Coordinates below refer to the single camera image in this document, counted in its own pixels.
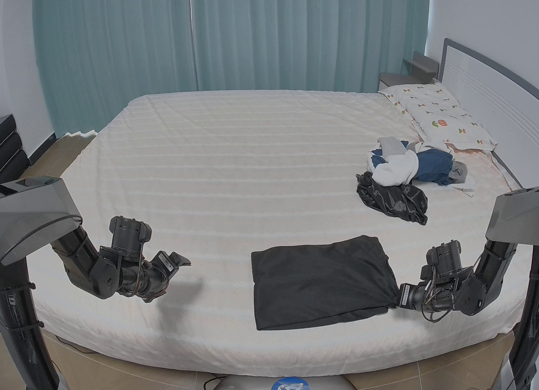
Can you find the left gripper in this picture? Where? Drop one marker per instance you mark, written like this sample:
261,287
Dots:
153,276

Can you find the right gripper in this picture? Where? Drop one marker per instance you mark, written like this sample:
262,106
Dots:
415,295

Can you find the black T-shirt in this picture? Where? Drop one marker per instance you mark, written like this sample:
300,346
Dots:
320,283

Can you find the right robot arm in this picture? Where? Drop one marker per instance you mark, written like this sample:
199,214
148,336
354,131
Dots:
505,220

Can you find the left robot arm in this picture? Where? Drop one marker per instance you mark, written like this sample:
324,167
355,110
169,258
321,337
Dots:
38,220

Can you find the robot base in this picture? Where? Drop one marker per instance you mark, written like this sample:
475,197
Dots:
261,383

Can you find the bed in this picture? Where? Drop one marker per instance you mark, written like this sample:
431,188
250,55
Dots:
231,161

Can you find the pile of clothes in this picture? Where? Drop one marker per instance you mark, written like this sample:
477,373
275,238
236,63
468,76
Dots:
421,165

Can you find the black shiny garment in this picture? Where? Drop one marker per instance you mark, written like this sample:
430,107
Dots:
391,198

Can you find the white printed pillow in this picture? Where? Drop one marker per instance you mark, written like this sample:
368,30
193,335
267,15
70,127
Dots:
442,116

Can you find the black chest of drawers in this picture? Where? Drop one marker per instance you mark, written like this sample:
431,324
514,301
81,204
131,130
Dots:
12,148

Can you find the grey bedside table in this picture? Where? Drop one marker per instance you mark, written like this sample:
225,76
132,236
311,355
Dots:
400,76

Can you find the blue-green curtain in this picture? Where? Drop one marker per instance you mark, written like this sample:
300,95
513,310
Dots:
311,22
113,43

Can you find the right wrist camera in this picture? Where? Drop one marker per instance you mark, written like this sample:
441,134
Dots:
427,273

